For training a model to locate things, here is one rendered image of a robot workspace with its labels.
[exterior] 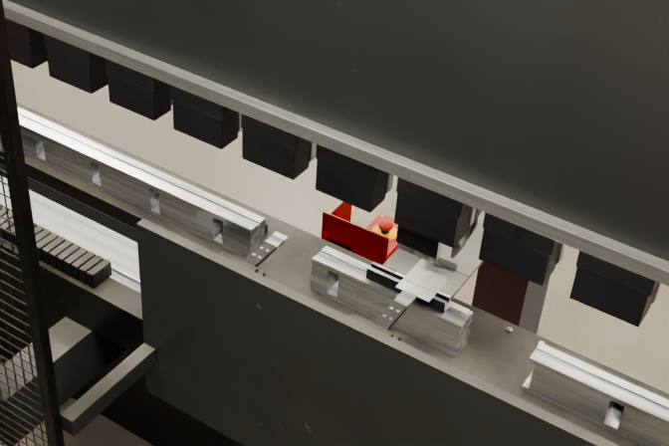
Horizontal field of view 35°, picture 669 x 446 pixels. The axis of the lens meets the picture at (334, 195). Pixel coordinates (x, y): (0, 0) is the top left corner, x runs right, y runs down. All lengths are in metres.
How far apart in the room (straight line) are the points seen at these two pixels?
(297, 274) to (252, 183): 1.82
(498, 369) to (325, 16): 0.93
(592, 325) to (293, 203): 1.26
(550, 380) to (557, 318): 1.59
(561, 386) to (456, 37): 0.87
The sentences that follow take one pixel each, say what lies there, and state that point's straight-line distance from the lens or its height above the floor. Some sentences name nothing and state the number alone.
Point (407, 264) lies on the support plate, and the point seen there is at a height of 1.00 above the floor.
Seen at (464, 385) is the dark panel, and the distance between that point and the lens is 1.69.
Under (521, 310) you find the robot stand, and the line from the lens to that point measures 3.47.
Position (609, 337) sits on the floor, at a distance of 3.86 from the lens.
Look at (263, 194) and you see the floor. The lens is 4.28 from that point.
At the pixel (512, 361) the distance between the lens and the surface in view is 2.41.
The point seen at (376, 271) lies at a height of 1.00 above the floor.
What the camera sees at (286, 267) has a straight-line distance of 2.57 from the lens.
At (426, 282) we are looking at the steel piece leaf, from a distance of 2.37.
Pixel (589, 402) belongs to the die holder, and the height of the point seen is 0.93.
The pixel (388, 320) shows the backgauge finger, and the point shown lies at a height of 1.00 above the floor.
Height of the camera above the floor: 2.53
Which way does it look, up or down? 36 degrees down
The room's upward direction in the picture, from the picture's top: 4 degrees clockwise
